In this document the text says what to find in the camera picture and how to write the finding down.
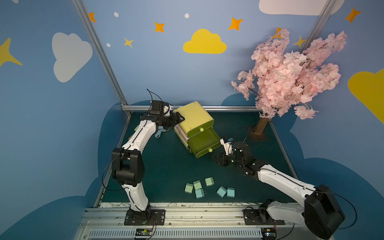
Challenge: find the right controller board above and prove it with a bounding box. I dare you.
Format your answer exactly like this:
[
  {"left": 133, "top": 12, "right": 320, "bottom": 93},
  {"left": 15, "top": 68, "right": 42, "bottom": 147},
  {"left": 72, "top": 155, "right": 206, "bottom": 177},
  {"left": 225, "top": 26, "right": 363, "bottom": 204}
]
[{"left": 261, "top": 228, "right": 277, "bottom": 240}]

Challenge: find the teal plug far right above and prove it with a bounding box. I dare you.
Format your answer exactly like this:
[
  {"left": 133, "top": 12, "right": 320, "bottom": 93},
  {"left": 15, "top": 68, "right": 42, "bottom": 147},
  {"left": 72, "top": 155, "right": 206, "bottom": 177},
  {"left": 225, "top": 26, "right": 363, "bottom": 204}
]
[{"left": 227, "top": 187, "right": 236, "bottom": 198}]

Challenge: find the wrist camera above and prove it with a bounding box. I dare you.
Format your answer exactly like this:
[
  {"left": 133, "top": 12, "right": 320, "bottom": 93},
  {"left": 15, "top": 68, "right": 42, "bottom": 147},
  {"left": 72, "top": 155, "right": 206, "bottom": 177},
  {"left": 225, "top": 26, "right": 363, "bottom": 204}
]
[
  {"left": 149, "top": 100, "right": 171, "bottom": 116},
  {"left": 220, "top": 138, "right": 233, "bottom": 156}
]

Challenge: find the teal plug tilted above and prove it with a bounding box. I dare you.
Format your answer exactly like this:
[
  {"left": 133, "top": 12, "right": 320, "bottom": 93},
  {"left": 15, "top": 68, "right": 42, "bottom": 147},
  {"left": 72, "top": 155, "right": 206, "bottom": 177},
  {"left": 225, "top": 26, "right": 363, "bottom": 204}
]
[{"left": 217, "top": 186, "right": 227, "bottom": 198}]

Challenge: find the pink cherry blossom tree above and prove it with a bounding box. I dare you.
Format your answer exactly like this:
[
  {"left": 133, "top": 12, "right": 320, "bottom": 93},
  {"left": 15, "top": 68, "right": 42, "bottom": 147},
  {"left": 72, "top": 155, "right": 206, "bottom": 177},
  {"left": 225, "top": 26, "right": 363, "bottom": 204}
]
[{"left": 231, "top": 29, "right": 348, "bottom": 136}]

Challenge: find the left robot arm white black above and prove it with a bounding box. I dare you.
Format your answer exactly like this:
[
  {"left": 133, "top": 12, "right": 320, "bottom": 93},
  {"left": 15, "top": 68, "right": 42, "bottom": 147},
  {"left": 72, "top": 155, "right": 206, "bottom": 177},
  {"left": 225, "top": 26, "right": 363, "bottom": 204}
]
[{"left": 111, "top": 113, "right": 185, "bottom": 212}]

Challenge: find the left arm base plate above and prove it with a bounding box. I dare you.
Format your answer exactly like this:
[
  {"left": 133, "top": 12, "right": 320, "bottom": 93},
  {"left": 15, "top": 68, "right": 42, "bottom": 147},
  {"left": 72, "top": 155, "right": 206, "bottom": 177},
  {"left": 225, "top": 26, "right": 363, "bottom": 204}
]
[{"left": 124, "top": 210, "right": 166, "bottom": 226}]

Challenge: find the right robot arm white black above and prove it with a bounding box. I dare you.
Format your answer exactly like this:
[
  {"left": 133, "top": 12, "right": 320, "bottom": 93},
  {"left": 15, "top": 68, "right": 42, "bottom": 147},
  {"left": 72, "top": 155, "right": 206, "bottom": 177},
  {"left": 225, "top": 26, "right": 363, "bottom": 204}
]
[{"left": 218, "top": 139, "right": 346, "bottom": 240}]

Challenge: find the blue toy dustpan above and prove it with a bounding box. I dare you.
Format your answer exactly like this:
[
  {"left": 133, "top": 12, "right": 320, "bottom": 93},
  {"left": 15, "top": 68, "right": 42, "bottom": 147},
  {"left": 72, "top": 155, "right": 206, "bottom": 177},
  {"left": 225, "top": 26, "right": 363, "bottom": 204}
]
[{"left": 155, "top": 126, "right": 166, "bottom": 139}]

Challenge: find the green plug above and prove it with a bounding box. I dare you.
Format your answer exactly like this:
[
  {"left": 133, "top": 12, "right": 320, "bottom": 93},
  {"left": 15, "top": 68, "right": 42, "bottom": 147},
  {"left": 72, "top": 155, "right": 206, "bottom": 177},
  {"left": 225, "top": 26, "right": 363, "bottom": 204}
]
[
  {"left": 205, "top": 177, "right": 215, "bottom": 187},
  {"left": 185, "top": 183, "right": 194, "bottom": 194},
  {"left": 193, "top": 180, "right": 203, "bottom": 190}
]

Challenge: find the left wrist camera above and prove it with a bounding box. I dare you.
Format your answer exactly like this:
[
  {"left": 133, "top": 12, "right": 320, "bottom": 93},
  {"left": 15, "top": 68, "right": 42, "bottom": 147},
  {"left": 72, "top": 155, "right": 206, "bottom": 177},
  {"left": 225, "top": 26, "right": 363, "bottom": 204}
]
[{"left": 149, "top": 100, "right": 171, "bottom": 116}]

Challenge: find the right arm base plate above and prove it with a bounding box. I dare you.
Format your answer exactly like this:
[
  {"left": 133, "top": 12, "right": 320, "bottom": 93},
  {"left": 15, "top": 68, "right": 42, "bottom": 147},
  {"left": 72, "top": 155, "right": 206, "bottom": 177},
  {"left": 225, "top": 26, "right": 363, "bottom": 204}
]
[{"left": 243, "top": 208, "right": 285, "bottom": 226}]

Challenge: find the teal plug lower middle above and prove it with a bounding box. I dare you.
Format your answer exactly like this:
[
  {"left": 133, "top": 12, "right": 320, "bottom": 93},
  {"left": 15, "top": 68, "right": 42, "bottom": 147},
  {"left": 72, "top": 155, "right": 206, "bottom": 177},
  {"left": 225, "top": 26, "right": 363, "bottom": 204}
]
[{"left": 195, "top": 189, "right": 206, "bottom": 199}]

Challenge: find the left controller board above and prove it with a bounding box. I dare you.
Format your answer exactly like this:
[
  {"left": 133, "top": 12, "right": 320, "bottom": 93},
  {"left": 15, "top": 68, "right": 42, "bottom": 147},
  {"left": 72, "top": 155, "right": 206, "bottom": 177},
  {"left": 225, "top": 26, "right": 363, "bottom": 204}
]
[{"left": 135, "top": 229, "right": 153, "bottom": 238}]

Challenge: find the controller board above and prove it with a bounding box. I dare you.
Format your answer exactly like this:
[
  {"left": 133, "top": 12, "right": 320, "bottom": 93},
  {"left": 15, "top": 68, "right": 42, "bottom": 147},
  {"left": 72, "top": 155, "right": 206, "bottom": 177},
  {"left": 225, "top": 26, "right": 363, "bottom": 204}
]
[
  {"left": 261, "top": 228, "right": 277, "bottom": 240},
  {"left": 135, "top": 229, "right": 153, "bottom": 238}
]

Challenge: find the yellow-green drawer cabinet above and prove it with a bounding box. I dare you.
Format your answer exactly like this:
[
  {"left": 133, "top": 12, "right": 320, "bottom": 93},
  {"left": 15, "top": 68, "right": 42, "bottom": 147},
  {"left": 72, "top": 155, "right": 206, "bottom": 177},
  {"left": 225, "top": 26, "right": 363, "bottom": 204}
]
[{"left": 173, "top": 101, "right": 213, "bottom": 133}]

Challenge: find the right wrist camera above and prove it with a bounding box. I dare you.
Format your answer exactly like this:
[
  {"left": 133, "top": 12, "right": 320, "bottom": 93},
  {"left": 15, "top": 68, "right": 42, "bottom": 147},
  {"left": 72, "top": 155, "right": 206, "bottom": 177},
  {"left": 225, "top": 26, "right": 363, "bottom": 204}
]
[{"left": 220, "top": 138, "right": 233, "bottom": 156}]

